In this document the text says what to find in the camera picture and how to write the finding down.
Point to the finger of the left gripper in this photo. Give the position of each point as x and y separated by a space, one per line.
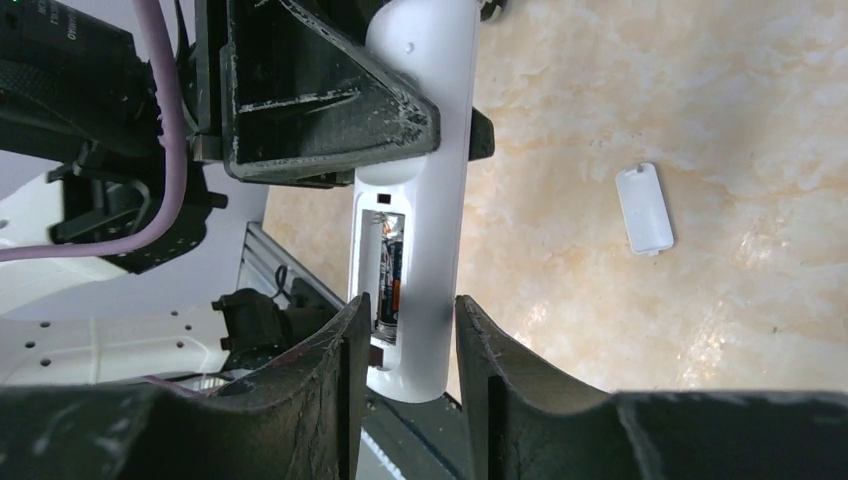
306 102
482 136

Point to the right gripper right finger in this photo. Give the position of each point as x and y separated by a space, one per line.
528 419

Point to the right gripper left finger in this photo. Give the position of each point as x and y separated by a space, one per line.
297 417

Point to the white remote control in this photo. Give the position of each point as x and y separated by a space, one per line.
418 201

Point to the black AA battery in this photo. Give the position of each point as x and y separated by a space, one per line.
389 287

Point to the white battery cover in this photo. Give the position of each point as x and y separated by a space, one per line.
645 215

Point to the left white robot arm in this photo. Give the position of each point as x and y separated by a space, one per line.
130 140

